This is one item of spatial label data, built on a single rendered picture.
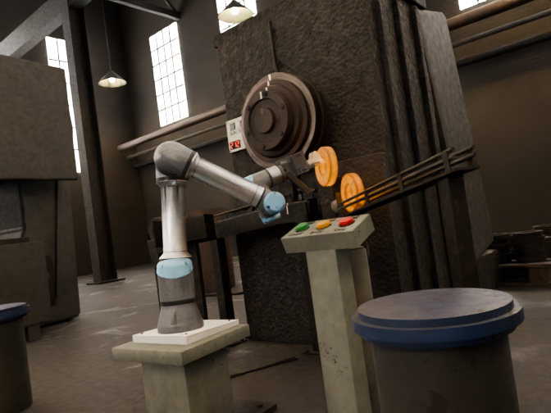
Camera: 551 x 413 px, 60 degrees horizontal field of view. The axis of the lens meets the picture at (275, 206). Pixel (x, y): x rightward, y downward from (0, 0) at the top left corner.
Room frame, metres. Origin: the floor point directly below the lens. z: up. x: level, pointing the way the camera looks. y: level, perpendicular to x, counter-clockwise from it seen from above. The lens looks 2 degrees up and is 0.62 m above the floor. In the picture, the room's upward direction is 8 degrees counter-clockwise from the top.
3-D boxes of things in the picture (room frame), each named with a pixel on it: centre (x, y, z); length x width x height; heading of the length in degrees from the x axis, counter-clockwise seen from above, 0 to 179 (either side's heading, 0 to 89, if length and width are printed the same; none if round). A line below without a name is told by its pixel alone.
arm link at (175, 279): (1.61, 0.36, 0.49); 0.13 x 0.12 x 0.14; 12
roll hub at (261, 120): (2.25, -0.02, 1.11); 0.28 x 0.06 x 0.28; 50
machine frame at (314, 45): (2.66, -0.36, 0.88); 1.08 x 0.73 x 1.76; 50
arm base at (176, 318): (1.60, 0.36, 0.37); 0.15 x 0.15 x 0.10
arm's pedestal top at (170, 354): (1.59, 0.36, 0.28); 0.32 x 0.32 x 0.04; 56
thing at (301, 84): (2.33, -0.08, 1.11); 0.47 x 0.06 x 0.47; 50
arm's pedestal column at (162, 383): (1.59, 0.36, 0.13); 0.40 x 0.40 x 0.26; 56
